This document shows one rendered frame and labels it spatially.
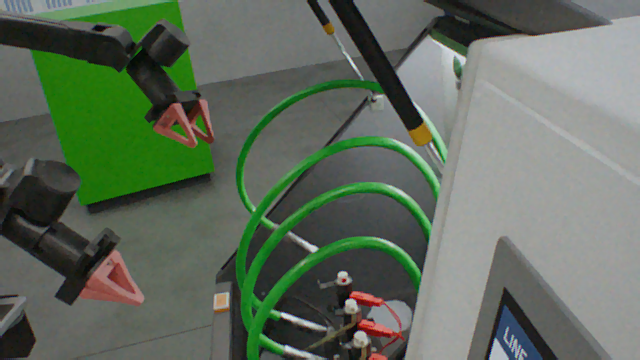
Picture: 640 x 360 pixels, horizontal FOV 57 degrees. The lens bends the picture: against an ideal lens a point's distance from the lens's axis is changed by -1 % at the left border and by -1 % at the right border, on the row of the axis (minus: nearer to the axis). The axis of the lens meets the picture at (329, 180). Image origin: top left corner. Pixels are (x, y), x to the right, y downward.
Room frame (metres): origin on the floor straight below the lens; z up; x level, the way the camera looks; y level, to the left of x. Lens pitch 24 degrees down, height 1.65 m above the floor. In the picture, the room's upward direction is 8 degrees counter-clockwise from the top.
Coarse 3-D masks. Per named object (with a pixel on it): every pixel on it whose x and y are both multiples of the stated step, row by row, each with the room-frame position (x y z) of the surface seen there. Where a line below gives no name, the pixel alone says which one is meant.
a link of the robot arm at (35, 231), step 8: (16, 208) 0.70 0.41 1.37; (8, 216) 0.69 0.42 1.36; (16, 216) 0.69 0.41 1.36; (24, 216) 0.69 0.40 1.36; (8, 224) 0.68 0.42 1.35; (16, 224) 0.69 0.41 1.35; (24, 224) 0.69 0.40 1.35; (32, 224) 0.69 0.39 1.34; (40, 224) 0.69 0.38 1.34; (48, 224) 0.70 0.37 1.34; (0, 232) 0.69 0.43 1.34; (8, 232) 0.68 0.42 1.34; (16, 232) 0.68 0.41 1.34; (24, 232) 0.68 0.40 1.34; (32, 232) 0.68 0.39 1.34; (40, 232) 0.69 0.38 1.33; (48, 232) 0.70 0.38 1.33; (16, 240) 0.68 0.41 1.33; (24, 240) 0.68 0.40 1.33; (32, 240) 0.68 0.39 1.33; (40, 240) 0.69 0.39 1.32; (24, 248) 0.68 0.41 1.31; (32, 248) 0.68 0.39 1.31; (40, 248) 0.69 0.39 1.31
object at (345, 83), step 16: (336, 80) 0.90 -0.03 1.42; (352, 80) 0.89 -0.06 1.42; (304, 96) 0.91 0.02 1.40; (272, 112) 0.93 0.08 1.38; (256, 128) 0.94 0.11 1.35; (432, 128) 0.85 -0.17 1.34; (240, 160) 0.95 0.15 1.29; (240, 176) 0.95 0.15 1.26; (240, 192) 0.95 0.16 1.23; (272, 224) 0.94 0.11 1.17
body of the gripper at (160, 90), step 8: (152, 80) 1.06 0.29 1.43; (160, 80) 1.06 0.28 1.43; (168, 80) 1.07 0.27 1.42; (144, 88) 1.06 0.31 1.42; (152, 88) 1.05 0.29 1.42; (160, 88) 1.05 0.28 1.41; (168, 88) 1.05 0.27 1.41; (176, 88) 1.06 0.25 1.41; (152, 96) 1.05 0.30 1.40; (160, 96) 1.01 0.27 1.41; (168, 96) 1.02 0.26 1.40; (200, 96) 1.08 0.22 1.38; (152, 104) 1.05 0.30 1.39; (160, 104) 1.01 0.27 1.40; (152, 112) 1.02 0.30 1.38
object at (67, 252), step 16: (64, 224) 0.72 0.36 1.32; (48, 240) 0.68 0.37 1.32; (64, 240) 0.69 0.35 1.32; (80, 240) 0.70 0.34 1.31; (96, 240) 0.69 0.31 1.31; (48, 256) 0.68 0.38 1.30; (64, 256) 0.68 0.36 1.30; (80, 256) 0.66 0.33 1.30; (64, 272) 0.67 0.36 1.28; (80, 272) 0.67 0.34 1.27
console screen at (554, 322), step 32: (512, 256) 0.32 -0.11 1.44; (512, 288) 0.31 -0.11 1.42; (544, 288) 0.28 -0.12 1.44; (480, 320) 0.34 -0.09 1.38; (512, 320) 0.30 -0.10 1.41; (544, 320) 0.27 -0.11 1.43; (576, 320) 0.25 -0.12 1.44; (480, 352) 0.33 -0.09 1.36; (512, 352) 0.29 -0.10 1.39; (544, 352) 0.26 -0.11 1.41; (576, 352) 0.24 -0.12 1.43
